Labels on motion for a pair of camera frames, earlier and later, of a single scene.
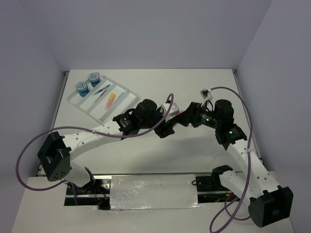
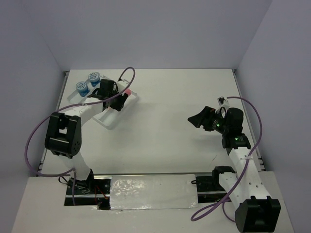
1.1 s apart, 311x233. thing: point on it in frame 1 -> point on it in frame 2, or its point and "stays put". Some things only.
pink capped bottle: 180,112 -> 128,91
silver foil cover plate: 155,191 stays put
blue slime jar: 95,79 stays put
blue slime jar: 82,88 stays put
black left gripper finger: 164,128 -> 117,102
